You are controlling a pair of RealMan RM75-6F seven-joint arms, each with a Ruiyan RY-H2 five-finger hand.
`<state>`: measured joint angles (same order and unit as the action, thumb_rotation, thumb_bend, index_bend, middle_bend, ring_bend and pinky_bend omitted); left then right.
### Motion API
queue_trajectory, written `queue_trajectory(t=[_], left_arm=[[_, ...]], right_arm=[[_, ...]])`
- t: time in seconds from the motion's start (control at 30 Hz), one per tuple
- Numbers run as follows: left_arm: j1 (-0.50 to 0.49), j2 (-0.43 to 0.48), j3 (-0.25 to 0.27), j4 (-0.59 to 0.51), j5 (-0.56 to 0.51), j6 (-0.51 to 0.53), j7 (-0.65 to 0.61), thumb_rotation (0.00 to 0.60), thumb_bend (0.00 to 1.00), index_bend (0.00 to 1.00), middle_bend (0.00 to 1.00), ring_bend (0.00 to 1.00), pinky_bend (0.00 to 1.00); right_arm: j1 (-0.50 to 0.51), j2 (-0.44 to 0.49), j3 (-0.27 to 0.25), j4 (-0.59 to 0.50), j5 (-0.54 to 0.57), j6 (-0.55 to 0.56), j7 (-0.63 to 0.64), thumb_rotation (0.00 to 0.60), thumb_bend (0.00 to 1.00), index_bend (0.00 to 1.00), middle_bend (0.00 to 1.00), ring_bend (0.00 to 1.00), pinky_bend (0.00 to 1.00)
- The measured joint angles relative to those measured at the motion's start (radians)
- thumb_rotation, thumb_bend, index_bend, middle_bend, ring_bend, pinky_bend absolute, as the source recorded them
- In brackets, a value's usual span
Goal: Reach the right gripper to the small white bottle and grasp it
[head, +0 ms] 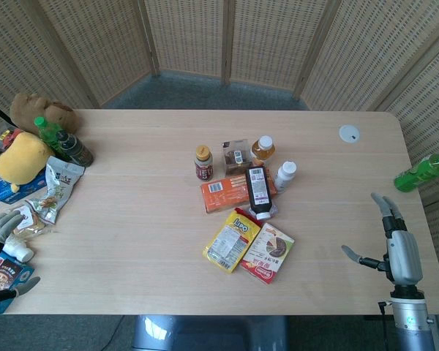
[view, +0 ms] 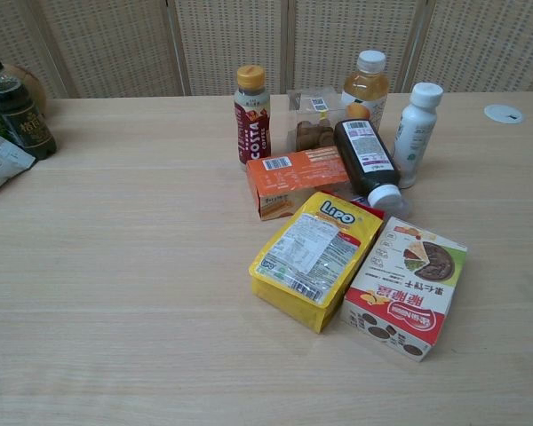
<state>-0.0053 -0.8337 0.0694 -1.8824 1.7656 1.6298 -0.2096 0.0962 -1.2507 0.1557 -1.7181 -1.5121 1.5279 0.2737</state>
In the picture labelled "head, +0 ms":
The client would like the clear bag of biscuits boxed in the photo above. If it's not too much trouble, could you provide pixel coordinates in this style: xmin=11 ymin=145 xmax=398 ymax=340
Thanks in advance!
xmin=6 ymin=205 xmax=48 ymax=241

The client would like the yellow plush toy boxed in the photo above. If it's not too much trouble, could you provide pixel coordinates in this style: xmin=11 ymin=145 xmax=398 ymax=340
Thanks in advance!
xmin=0 ymin=132 xmax=55 ymax=193

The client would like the clear plastic snack box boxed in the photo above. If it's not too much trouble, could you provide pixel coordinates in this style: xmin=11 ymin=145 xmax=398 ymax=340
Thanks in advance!
xmin=221 ymin=138 xmax=253 ymax=178

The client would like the orange flat box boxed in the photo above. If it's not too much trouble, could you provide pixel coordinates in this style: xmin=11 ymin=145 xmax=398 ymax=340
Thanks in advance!
xmin=200 ymin=174 xmax=278 ymax=214

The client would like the white nut snack bag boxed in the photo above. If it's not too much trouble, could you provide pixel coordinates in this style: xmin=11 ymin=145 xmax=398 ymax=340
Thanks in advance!
xmin=26 ymin=156 xmax=86 ymax=225

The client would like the dark sauce bottle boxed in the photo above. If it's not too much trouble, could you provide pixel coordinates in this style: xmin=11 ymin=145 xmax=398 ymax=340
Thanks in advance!
xmin=244 ymin=166 xmax=273 ymax=221

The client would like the orange juice bottle white cap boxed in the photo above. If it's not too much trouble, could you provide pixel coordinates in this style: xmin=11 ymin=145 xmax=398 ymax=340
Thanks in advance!
xmin=250 ymin=135 xmax=276 ymax=164

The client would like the white round cable grommet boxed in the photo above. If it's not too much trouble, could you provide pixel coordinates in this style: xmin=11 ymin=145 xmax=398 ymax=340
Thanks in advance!
xmin=338 ymin=124 xmax=361 ymax=143

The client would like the brown plush toy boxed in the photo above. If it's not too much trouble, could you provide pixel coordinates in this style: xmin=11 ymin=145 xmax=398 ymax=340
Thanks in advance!
xmin=10 ymin=92 xmax=83 ymax=136

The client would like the black cable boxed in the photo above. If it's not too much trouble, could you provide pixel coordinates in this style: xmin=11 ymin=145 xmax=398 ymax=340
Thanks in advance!
xmin=378 ymin=301 xmax=391 ymax=351

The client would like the dark drink bottle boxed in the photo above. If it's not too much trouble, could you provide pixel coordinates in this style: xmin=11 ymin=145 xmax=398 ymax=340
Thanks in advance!
xmin=56 ymin=131 xmax=94 ymax=168

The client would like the green bottle lying down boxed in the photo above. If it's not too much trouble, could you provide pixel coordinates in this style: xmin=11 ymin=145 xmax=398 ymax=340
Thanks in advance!
xmin=394 ymin=151 xmax=439 ymax=193

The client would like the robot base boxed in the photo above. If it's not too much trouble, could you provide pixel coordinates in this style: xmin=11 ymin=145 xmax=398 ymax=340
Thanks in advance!
xmin=130 ymin=314 xmax=290 ymax=351

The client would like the red and white snack packet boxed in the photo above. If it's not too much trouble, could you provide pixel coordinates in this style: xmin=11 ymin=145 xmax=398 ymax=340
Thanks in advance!
xmin=240 ymin=222 xmax=296 ymax=285

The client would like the blue cereal box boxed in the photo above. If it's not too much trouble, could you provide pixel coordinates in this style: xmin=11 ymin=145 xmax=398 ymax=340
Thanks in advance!
xmin=0 ymin=249 xmax=35 ymax=315

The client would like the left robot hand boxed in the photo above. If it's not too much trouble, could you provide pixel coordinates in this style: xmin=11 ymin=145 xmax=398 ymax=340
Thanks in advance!
xmin=0 ymin=210 xmax=42 ymax=306

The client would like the brown drink bottle gold cap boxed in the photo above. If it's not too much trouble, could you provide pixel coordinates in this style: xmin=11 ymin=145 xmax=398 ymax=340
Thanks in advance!
xmin=194 ymin=145 xmax=214 ymax=182

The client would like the yellow snack packet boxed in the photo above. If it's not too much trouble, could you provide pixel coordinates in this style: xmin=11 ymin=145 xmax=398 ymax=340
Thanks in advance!
xmin=203 ymin=207 xmax=262 ymax=273

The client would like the wooden folding screen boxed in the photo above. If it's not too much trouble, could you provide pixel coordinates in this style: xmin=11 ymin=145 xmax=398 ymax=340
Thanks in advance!
xmin=0 ymin=0 xmax=439 ymax=312

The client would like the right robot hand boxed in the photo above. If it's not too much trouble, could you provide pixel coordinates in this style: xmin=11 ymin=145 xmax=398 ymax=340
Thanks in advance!
xmin=341 ymin=192 xmax=424 ymax=287

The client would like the small white bottle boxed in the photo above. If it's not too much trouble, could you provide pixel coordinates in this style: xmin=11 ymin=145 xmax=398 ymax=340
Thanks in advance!
xmin=2 ymin=234 xmax=35 ymax=263

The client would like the white pill bottle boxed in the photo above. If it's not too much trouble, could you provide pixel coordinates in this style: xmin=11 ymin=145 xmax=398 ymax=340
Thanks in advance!
xmin=274 ymin=160 xmax=298 ymax=195

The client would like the green bottle with green cap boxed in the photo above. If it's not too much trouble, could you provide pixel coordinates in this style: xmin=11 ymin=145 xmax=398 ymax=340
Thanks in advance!
xmin=34 ymin=116 xmax=65 ymax=159

